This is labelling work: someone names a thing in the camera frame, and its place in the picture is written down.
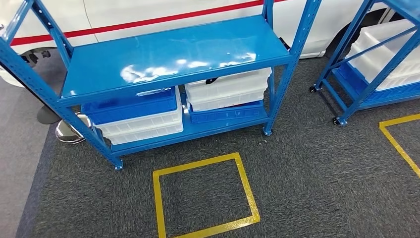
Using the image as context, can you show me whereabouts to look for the blue metal shelf rack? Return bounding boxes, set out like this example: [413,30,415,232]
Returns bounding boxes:
[0,0,324,171]

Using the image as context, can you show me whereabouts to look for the flat blue plastic tray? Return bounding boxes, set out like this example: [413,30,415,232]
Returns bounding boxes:
[188,100,267,124]

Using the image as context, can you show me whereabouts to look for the yellow floor tape marking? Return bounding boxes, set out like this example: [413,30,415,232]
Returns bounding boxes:
[152,152,261,238]

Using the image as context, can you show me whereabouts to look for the red barrier belt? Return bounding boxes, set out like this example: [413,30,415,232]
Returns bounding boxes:
[9,0,286,47]

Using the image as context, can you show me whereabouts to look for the chrome round floor base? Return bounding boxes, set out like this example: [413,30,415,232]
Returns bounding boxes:
[55,112,91,145]

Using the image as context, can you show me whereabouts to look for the blue metal cart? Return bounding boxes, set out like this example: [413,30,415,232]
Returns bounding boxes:
[309,0,420,127]

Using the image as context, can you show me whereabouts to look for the white car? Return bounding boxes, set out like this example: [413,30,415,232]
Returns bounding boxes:
[0,0,394,88]

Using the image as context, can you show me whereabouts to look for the large white plastic bin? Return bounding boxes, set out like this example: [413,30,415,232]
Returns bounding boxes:
[346,19,420,92]

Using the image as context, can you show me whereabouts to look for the large blue plastic bin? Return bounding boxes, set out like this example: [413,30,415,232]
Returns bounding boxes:
[337,62,420,103]

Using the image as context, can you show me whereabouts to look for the black stanchion post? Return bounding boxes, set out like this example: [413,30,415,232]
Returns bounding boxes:
[0,60,63,125]

